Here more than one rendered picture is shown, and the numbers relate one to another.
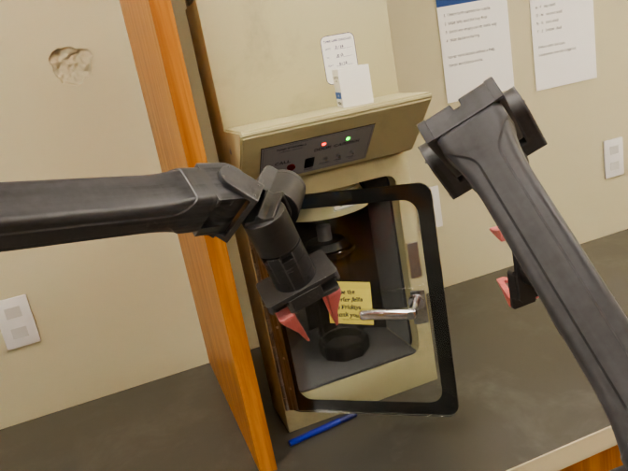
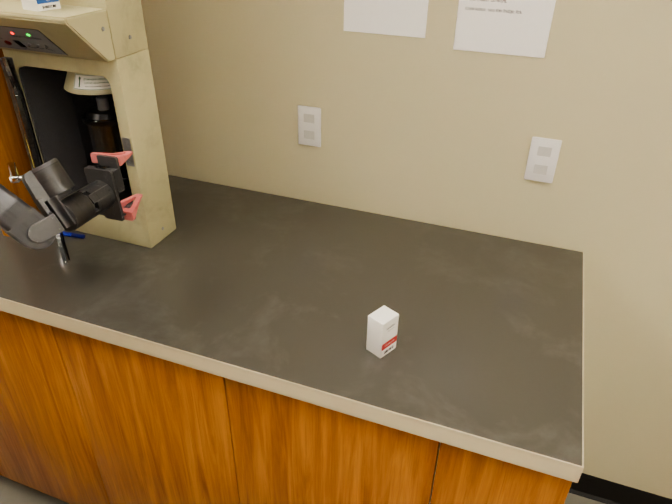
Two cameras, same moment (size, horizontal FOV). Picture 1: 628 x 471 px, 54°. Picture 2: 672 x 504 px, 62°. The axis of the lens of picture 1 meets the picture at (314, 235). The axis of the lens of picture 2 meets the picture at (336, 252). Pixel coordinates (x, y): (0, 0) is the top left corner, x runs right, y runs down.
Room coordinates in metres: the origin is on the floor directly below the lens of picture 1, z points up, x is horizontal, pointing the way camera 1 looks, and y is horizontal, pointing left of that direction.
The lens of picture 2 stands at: (0.41, -1.31, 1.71)
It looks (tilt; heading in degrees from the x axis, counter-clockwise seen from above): 32 degrees down; 37
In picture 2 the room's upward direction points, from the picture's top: 1 degrees clockwise
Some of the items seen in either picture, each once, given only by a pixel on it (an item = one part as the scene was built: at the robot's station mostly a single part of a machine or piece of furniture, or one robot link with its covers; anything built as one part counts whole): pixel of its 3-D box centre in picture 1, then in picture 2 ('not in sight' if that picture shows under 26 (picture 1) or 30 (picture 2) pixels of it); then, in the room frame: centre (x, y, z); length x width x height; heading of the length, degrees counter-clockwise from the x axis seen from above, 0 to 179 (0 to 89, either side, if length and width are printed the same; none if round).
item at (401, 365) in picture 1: (352, 307); (34, 161); (0.94, -0.04, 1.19); 0.30 x 0.01 x 0.40; 68
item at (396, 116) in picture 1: (332, 141); (29, 33); (0.99, -0.06, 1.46); 0.32 x 0.12 x 0.10; 107
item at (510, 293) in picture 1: (515, 278); (124, 198); (0.97, -0.33, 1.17); 0.09 x 0.07 x 0.07; 17
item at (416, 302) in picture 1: (392, 308); (22, 171); (0.88, -0.10, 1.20); 0.10 x 0.05 x 0.03; 68
